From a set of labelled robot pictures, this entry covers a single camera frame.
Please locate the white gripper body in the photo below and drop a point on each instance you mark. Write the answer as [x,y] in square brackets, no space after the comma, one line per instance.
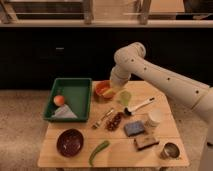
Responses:
[119,77]

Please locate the yellow banana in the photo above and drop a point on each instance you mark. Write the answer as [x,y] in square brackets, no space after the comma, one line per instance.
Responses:
[107,93]

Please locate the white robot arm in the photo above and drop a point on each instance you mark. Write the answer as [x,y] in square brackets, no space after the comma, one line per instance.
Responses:
[197,96]

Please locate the red orange bowl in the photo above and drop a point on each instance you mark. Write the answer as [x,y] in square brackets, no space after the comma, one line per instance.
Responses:
[101,85]

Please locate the dark maroon bowl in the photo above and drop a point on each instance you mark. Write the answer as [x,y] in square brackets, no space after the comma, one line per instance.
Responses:
[70,142]

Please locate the metal fork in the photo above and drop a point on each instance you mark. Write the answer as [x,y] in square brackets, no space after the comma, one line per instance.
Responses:
[106,114]

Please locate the green plastic bin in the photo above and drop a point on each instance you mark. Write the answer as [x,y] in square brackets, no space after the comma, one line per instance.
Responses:
[77,93]

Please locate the bunch of dark grapes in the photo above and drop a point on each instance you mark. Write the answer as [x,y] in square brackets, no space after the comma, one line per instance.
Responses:
[113,124]

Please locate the wooden table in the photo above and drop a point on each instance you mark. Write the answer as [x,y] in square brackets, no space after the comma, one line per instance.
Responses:
[121,153]

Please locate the blue sponge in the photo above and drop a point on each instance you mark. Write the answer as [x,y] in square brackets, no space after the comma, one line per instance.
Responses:
[134,128]

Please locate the white paper cup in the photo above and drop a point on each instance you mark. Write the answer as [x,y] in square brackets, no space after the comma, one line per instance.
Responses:
[155,117]

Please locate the red apple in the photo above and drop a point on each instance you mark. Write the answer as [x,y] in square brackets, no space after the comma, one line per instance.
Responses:
[59,100]

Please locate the grey folded cloth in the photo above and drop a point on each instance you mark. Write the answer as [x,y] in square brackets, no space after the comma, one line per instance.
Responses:
[64,111]

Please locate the green chili pepper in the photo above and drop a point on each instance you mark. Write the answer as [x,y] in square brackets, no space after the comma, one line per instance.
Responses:
[98,149]

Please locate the metal cup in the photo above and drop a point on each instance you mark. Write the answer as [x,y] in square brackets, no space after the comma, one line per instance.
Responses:
[170,151]

